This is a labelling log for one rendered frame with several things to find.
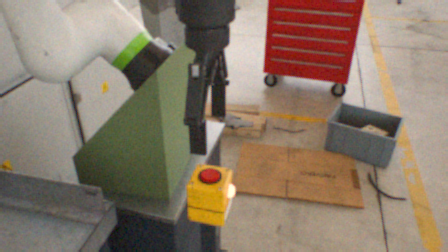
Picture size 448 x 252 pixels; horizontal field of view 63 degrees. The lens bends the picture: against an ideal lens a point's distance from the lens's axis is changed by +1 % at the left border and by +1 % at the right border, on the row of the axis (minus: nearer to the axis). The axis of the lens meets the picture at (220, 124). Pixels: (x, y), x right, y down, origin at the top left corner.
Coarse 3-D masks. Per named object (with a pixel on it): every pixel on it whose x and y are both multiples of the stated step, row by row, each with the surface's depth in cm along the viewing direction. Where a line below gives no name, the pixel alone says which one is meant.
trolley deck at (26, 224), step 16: (0, 208) 76; (112, 208) 77; (0, 224) 72; (16, 224) 72; (32, 224) 72; (48, 224) 72; (64, 224) 72; (80, 224) 72; (112, 224) 78; (0, 240) 69; (16, 240) 69; (32, 240) 69; (48, 240) 69; (64, 240) 69; (80, 240) 69; (96, 240) 72
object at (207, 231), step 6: (204, 228) 82; (210, 228) 81; (216, 228) 81; (204, 234) 83; (210, 234) 82; (216, 234) 82; (204, 240) 84; (210, 240) 83; (216, 240) 83; (204, 246) 85; (210, 246) 84; (216, 246) 84
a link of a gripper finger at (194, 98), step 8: (192, 64) 56; (200, 64) 56; (192, 72) 56; (200, 72) 56; (192, 80) 57; (200, 80) 56; (192, 88) 57; (200, 88) 57; (192, 96) 57; (200, 96) 57; (192, 104) 57; (200, 104) 57; (192, 112) 57; (200, 112) 58; (184, 120) 58
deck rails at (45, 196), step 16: (0, 176) 76; (16, 176) 75; (32, 176) 74; (0, 192) 79; (16, 192) 78; (32, 192) 76; (48, 192) 75; (64, 192) 74; (80, 192) 73; (96, 192) 71; (16, 208) 75; (32, 208) 75; (48, 208) 75; (64, 208) 75; (80, 208) 75; (96, 208) 74; (96, 224) 71
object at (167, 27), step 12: (144, 0) 332; (156, 0) 317; (168, 0) 323; (144, 12) 341; (156, 12) 325; (168, 12) 329; (144, 24) 350; (156, 24) 334; (168, 24) 335; (180, 24) 344; (156, 36) 342; (168, 36) 341; (180, 36) 350
